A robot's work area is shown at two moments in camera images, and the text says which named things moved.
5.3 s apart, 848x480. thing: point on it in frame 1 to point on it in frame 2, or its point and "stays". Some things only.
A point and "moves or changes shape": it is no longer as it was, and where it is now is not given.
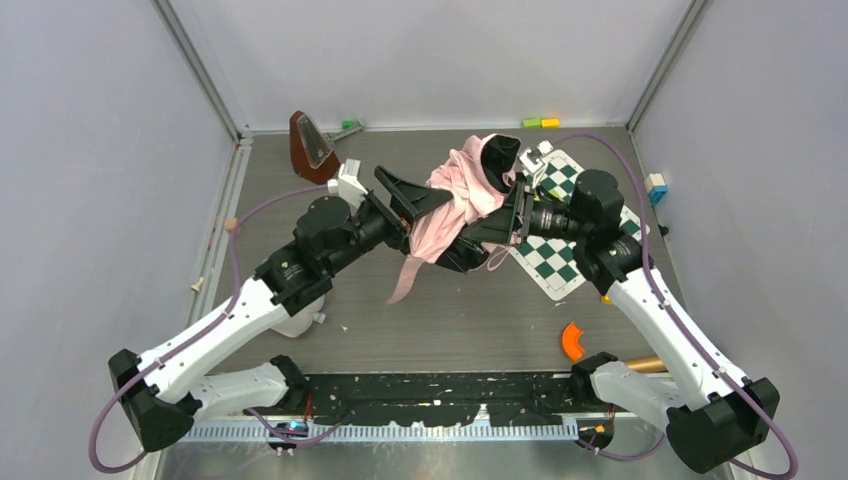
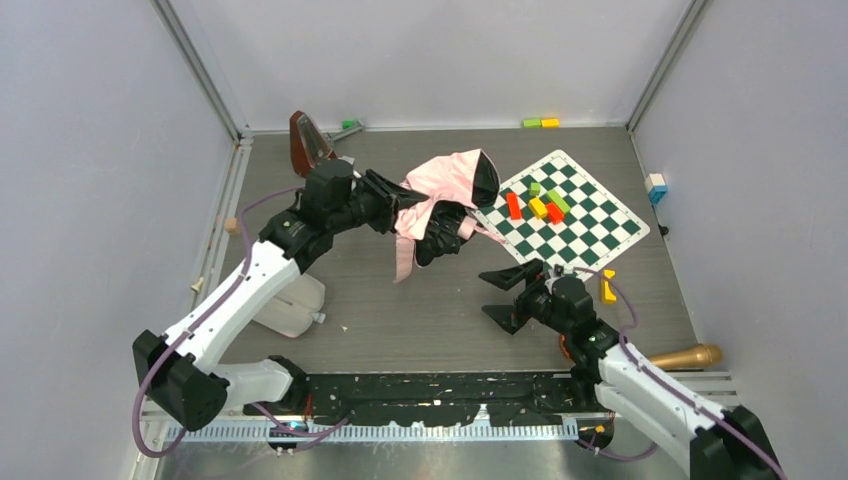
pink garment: (478, 174) moves or changes shape
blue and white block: (656, 187) stays
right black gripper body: (519, 213) to (530, 299)
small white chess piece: (196, 286) stays
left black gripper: (387, 213) to (375, 202)
